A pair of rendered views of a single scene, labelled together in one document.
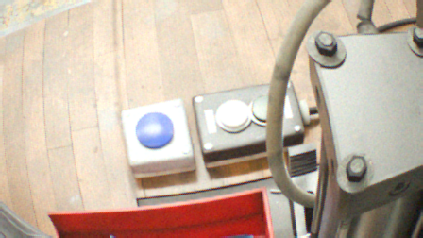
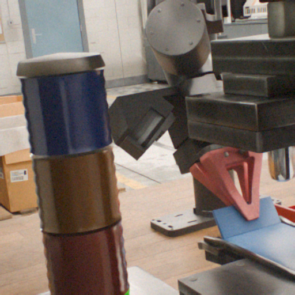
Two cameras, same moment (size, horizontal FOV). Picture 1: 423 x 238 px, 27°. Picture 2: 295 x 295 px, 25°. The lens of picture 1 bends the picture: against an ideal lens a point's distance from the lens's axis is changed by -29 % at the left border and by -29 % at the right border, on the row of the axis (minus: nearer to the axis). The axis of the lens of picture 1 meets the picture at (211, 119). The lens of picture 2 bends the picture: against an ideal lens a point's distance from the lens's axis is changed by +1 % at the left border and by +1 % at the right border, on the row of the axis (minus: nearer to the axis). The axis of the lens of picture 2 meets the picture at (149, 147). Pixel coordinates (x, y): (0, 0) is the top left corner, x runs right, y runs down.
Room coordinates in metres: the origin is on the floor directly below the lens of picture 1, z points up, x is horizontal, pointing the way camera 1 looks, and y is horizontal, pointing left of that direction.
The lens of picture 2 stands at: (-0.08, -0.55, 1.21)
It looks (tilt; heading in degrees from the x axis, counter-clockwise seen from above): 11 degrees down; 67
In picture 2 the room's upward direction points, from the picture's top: 6 degrees counter-clockwise
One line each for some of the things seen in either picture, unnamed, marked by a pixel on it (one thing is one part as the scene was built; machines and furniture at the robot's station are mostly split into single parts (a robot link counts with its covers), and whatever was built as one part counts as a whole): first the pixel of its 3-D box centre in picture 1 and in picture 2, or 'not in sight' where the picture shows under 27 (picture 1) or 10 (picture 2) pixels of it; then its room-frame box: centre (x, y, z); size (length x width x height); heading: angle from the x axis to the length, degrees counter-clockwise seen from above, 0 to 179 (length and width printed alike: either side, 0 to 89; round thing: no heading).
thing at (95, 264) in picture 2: not in sight; (85, 256); (0.01, -0.26, 1.10); 0.04 x 0.04 x 0.03
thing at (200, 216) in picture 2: not in sight; (214, 191); (0.39, 0.31, 0.94); 0.20 x 0.07 x 0.08; 3
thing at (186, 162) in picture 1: (158, 145); not in sight; (0.60, 0.06, 0.90); 0.07 x 0.07 x 0.06; 3
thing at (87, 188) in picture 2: not in sight; (76, 184); (0.01, -0.26, 1.14); 0.04 x 0.04 x 0.03
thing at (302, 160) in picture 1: (305, 192); not in sight; (0.50, -0.08, 0.95); 0.06 x 0.03 x 0.09; 3
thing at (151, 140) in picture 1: (155, 132); not in sight; (0.60, 0.06, 0.93); 0.04 x 0.04 x 0.02
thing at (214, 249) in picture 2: not in sight; (227, 251); (0.22, -0.01, 0.98); 0.07 x 0.02 x 0.01; 93
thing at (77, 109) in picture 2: not in sight; (66, 109); (0.01, -0.26, 1.17); 0.04 x 0.04 x 0.03
